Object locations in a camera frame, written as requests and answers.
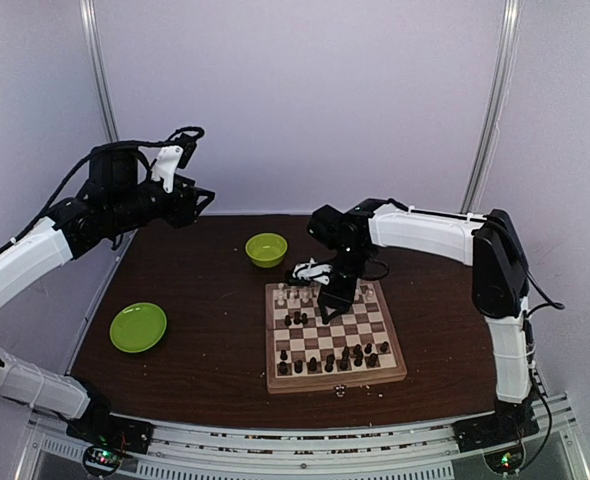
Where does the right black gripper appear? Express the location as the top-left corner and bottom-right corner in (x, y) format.
(317, 246), (370, 321)

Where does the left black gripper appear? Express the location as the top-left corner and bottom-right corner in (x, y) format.
(108, 172), (215, 229)

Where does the wooden chess board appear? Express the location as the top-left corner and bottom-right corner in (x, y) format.
(264, 281), (407, 394)

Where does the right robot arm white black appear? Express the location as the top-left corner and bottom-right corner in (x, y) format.
(292, 198), (533, 442)

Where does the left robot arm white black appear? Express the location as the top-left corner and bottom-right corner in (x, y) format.
(0, 127), (215, 444)

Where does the green bowl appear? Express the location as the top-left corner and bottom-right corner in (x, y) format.
(245, 233), (288, 268)

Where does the green plate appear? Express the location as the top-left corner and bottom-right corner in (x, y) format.
(109, 302), (168, 354)

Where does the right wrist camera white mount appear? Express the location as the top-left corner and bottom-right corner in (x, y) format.
(284, 258), (333, 287)

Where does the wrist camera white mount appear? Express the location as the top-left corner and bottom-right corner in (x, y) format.
(151, 127), (204, 194)
(284, 258), (333, 287)

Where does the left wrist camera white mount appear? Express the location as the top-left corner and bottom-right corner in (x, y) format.
(151, 127), (204, 194)

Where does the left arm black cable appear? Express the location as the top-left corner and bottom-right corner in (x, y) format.
(9, 127), (206, 246)

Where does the aluminium front rail frame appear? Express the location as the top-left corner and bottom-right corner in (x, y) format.
(24, 392), (584, 480)

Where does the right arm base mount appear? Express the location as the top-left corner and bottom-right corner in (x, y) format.
(452, 415), (540, 476)

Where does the left aluminium corner post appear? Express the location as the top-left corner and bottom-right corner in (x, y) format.
(79, 0), (119, 142)

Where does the aluminium corner post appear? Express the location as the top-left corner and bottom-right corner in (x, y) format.
(460, 0), (522, 213)
(79, 0), (119, 142)

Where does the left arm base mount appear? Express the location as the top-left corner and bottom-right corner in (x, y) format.
(66, 416), (154, 478)

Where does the right aluminium corner post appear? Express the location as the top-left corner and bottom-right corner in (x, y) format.
(460, 0), (522, 213)

